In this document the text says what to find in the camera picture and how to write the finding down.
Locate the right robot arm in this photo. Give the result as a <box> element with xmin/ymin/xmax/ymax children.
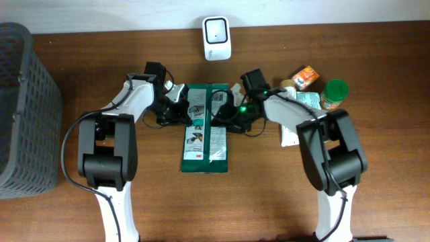
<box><xmin>210</xmin><ymin>69</ymin><xmax>368</xmax><ymax>241</ymax></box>

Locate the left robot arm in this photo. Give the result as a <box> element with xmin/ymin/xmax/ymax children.
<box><xmin>77</xmin><ymin>62</ymin><xmax>192</xmax><ymax>241</ymax></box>

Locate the green lid jar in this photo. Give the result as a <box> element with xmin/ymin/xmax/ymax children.
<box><xmin>320</xmin><ymin>79</ymin><xmax>349</xmax><ymax>110</ymax></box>

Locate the white barcode scanner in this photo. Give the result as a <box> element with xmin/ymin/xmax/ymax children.
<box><xmin>202</xmin><ymin>16</ymin><xmax>232</xmax><ymax>61</ymax></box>

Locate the white tube gold cap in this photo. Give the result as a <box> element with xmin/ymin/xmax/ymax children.
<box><xmin>279</xmin><ymin>79</ymin><xmax>299</xmax><ymax>147</ymax></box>

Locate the orange tissue pack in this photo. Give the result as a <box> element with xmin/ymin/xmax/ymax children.
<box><xmin>292</xmin><ymin>66</ymin><xmax>320</xmax><ymax>91</ymax></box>

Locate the teal tissue pack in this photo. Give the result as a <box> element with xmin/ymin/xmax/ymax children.
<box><xmin>296</xmin><ymin>91</ymin><xmax>321</xmax><ymax>110</ymax></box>

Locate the green wipes package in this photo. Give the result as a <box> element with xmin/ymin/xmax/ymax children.
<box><xmin>181</xmin><ymin>84</ymin><xmax>228</xmax><ymax>173</ymax></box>

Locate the grey plastic basket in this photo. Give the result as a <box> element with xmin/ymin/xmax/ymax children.
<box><xmin>1</xmin><ymin>22</ymin><xmax>63</xmax><ymax>200</ymax></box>

